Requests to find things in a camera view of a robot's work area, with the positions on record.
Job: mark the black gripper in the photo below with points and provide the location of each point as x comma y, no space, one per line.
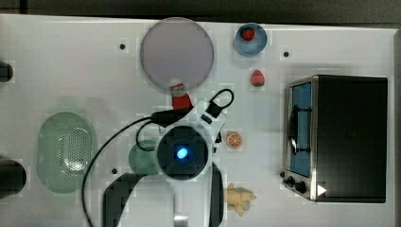
166,118

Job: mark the red ketchup bottle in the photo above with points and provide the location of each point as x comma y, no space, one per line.
180,97

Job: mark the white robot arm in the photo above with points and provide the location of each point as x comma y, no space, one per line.
187,189

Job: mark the green plastic strainer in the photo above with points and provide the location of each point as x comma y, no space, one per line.
66,147

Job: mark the green metal cup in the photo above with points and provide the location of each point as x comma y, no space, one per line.
141,158

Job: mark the grey round plate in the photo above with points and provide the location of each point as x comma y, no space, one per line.
177,50

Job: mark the orange slice toy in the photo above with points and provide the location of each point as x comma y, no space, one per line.
233,140

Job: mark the strawberry toy on table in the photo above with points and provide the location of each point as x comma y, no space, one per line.
257,78

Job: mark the yellow peeled banana toy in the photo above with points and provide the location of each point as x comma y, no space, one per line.
238,200

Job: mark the blue bowl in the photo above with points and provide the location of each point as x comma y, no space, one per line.
256,45

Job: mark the strawberry toy in bowl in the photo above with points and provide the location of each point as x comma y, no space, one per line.
247,34

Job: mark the black cylinder lower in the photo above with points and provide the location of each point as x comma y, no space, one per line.
12,178

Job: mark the black cylinder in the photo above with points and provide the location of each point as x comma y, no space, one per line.
12,178
6,72

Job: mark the black cylinder upper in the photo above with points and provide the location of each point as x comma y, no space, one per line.
6,72

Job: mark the black toaster oven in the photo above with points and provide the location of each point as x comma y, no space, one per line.
337,138

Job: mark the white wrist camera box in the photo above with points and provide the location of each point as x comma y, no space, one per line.
207,119

